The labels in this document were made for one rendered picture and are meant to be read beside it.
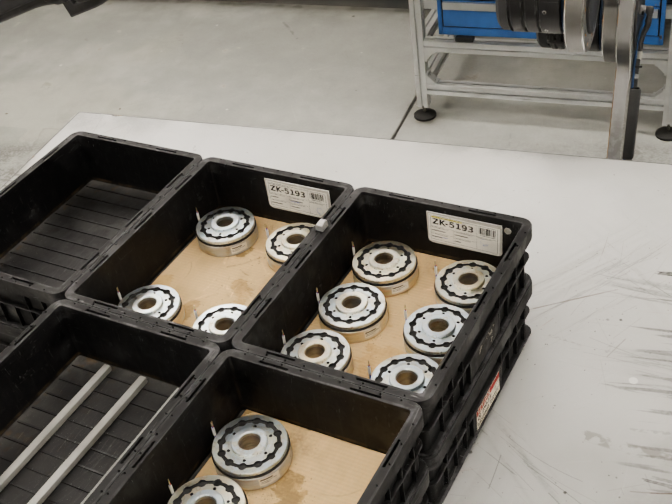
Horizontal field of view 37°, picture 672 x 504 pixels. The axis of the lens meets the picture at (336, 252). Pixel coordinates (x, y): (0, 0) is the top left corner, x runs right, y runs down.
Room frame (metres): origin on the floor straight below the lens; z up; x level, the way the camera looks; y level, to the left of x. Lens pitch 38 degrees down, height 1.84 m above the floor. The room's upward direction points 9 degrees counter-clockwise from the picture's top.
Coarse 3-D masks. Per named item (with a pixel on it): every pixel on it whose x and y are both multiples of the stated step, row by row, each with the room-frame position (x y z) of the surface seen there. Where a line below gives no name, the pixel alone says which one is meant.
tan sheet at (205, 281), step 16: (272, 224) 1.41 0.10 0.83; (288, 224) 1.40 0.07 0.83; (192, 256) 1.35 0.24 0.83; (208, 256) 1.34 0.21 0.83; (240, 256) 1.33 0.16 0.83; (256, 256) 1.32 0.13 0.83; (176, 272) 1.31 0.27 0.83; (192, 272) 1.31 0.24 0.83; (208, 272) 1.30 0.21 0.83; (224, 272) 1.29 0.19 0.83; (240, 272) 1.29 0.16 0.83; (256, 272) 1.28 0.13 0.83; (272, 272) 1.27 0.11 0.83; (176, 288) 1.27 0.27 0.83; (192, 288) 1.26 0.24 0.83; (208, 288) 1.26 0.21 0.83; (224, 288) 1.25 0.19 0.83; (240, 288) 1.25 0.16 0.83; (256, 288) 1.24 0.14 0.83; (192, 304) 1.22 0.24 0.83; (208, 304) 1.22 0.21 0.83; (240, 304) 1.21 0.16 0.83; (192, 320) 1.19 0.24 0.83
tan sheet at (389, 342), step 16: (416, 256) 1.26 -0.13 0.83; (432, 256) 1.25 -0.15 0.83; (432, 272) 1.21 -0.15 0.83; (416, 288) 1.18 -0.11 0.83; (432, 288) 1.17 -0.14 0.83; (400, 304) 1.15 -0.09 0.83; (416, 304) 1.14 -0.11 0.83; (432, 304) 1.13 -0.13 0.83; (400, 320) 1.11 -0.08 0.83; (384, 336) 1.08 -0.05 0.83; (400, 336) 1.08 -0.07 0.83; (352, 352) 1.06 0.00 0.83; (368, 352) 1.05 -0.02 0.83; (384, 352) 1.05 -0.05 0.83; (400, 352) 1.04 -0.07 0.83
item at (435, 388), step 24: (360, 192) 1.32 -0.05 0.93; (384, 192) 1.31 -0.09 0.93; (336, 216) 1.26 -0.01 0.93; (480, 216) 1.21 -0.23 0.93; (504, 216) 1.19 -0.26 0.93; (528, 240) 1.15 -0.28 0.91; (504, 264) 1.08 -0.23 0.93; (264, 312) 1.06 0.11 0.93; (480, 312) 0.99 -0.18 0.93; (240, 336) 1.02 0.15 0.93; (456, 336) 0.95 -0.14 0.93; (288, 360) 0.96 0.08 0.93; (456, 360) 0.92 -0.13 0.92; (360, 384) 0.89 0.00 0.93; (384, 384) 0.89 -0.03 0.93; (432, 384) 0.87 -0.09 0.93; (432, 408) 0.85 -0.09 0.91
